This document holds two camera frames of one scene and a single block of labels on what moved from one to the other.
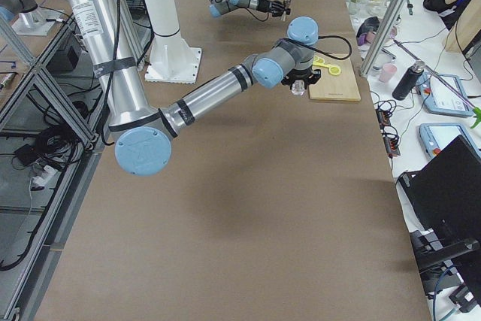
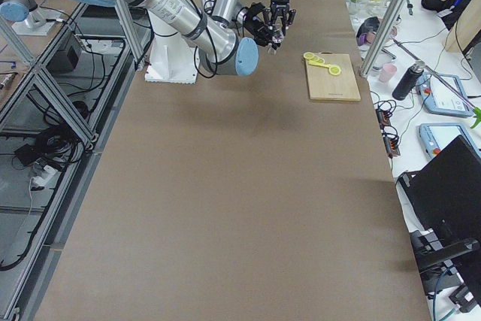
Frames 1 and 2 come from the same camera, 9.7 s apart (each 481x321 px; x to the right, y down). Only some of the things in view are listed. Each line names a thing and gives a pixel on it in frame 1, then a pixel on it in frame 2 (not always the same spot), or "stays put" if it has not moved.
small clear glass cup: [298, 88] → [278, 37]
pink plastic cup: [388, 72] stays put
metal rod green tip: [476, 110] stays put
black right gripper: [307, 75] → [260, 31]
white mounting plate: [170, 59] stays put
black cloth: [370, 25] stays put
